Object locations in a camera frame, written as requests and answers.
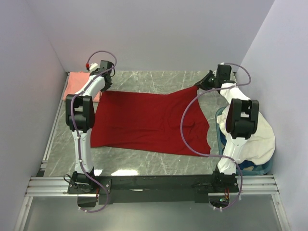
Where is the black base beam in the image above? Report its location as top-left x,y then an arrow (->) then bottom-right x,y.
67,173 -> 239,205

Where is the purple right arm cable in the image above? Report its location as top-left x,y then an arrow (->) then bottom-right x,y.
180,62 -> 252,212

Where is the folded pink t shirt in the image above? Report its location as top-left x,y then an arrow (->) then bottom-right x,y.
63,72 -> 90,101

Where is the blue t shirt in basket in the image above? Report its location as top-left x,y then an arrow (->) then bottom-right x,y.
220,133 -> 257,171

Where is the red t shirt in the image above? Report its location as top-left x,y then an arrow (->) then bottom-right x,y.
90,86 -> 211,156

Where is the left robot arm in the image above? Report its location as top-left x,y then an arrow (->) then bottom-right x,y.
65,60 -> 115,193

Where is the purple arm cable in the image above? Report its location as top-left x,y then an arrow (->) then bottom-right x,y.
180,62 -> 252,212
71,50 -> 118,214

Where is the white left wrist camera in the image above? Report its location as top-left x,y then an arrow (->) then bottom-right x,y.
85,63 -> 99,72

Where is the white crumpled t shirt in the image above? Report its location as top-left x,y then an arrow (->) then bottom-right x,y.
217,112 -> 275,169

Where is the blue plastic basket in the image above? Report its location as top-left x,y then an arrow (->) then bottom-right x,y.
214,105 -> 273,176

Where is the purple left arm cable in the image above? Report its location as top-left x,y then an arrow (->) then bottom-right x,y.
71,50 -> 118,214

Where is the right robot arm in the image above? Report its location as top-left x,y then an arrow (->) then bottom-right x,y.
195,63 -> 259,192

